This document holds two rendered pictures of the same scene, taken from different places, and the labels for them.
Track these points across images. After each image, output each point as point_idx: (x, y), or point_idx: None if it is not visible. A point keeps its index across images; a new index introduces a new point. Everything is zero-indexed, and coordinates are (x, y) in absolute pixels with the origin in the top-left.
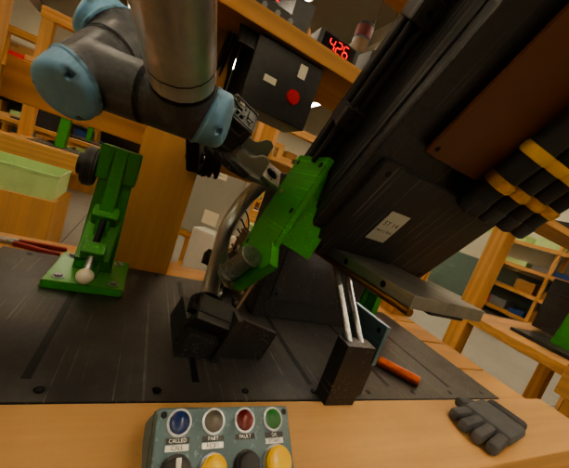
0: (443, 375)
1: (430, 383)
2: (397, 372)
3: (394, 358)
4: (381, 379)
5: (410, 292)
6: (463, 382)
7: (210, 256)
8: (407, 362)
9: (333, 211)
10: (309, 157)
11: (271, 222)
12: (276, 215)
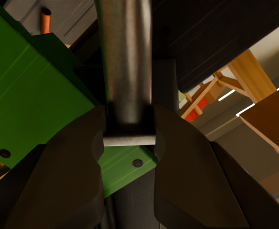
0: (76, 29)
1: (56, 32)
2: (42, 25)
3: (69, 9)
4: (22, 20)
5: None
6: (79, 36)
7: None
8: (73, 15)
9: None
10: (122, 185)
11: None
12: (7, 115)
